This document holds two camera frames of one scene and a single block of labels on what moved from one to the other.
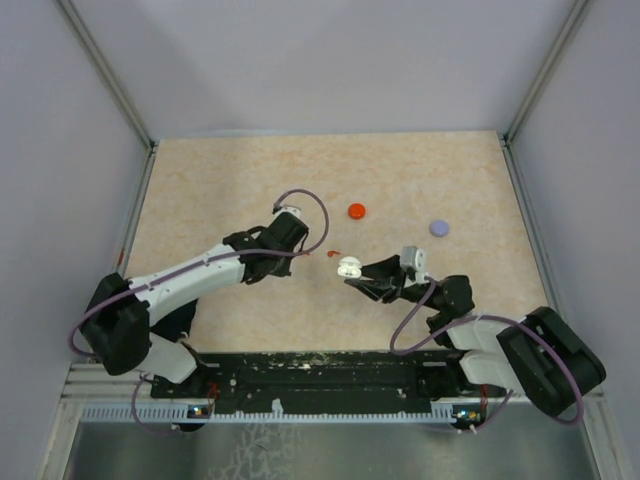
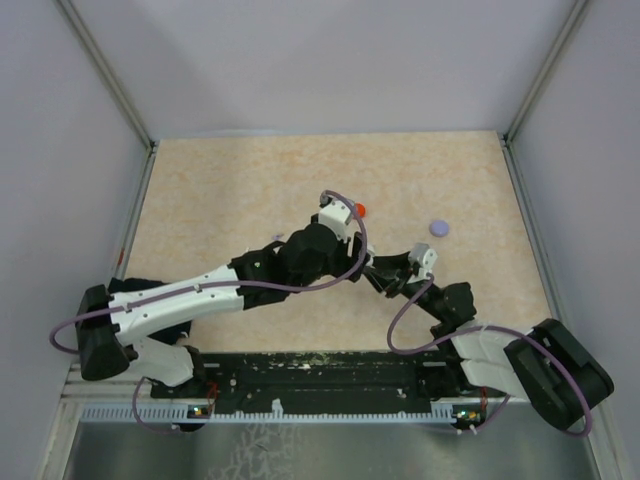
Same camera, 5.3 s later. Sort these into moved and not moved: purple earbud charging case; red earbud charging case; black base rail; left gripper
Moved: left gripper
Not moved: black base rail; red earbud charging case; purple earbud charging case
